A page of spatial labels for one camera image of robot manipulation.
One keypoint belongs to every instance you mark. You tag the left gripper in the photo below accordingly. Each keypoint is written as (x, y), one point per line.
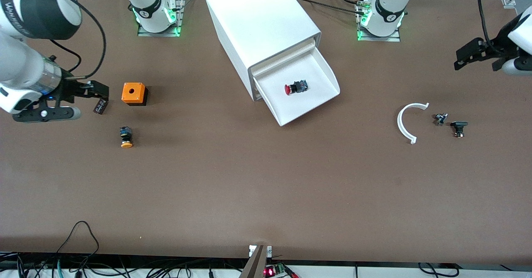
(497, 47)

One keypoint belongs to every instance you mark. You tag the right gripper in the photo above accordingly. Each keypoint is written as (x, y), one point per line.
(69, 90)

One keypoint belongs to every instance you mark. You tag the red mushroom push button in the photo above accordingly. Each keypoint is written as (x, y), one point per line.
(296, 87)

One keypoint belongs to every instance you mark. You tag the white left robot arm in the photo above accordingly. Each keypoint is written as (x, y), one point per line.
(388, 3)

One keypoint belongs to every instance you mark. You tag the yellow mushroom push button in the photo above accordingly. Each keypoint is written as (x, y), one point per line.
(126, 143)

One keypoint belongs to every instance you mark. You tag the white drawer cabinet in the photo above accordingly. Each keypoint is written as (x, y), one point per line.
(257, 16)

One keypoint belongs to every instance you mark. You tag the small black terminal block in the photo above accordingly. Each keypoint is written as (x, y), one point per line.
(100, 107)

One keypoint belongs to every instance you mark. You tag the circuit board with red light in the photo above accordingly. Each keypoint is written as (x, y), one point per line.
(270, 271)

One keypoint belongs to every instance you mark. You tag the orange button enclosure box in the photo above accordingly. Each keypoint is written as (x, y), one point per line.
(133, 92)

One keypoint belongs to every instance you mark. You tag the black switch component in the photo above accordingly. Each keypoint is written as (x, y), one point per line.
(459, 124)

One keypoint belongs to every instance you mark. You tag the small grey switch component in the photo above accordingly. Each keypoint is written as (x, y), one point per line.
(440, 119)

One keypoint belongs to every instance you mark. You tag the white curved plastic bracket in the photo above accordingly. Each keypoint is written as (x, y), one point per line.
(399, 123)

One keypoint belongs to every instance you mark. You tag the white metal bracket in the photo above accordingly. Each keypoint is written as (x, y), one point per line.
(269, 251)

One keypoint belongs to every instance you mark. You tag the grey camera mounting post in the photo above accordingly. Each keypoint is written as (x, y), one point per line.
(257, 265)

